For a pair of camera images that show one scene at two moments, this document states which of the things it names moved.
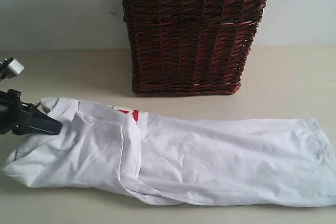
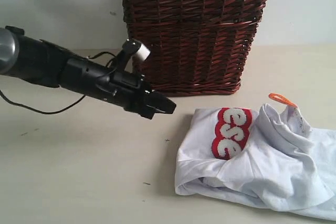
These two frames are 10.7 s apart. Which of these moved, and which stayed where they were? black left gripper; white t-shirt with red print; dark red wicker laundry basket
Moved: black left gripper; white t-shirt with red print
Stayed: dark red wicker laundry basket
